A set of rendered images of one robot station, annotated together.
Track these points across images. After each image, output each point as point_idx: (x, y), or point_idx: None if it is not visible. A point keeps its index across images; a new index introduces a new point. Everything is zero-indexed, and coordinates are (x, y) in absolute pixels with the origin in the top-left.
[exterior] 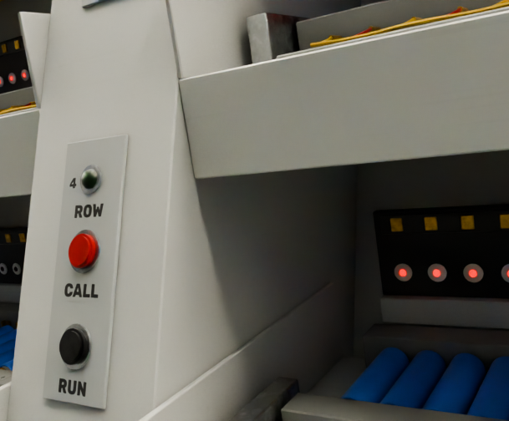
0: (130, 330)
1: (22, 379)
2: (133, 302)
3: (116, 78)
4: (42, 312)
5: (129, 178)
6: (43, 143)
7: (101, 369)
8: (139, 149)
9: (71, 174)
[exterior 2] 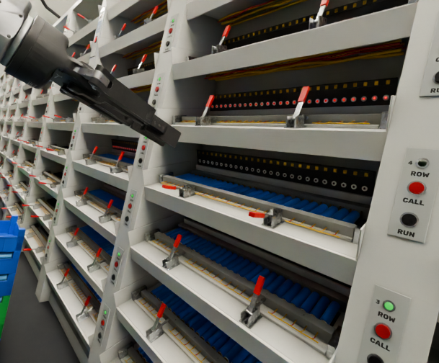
0: None
1: (373, 225)
2: None
3: None
4: (386, 204)
5: None
6: (389, 145)
7: (424, 230)
8: None
9: (409, 159)
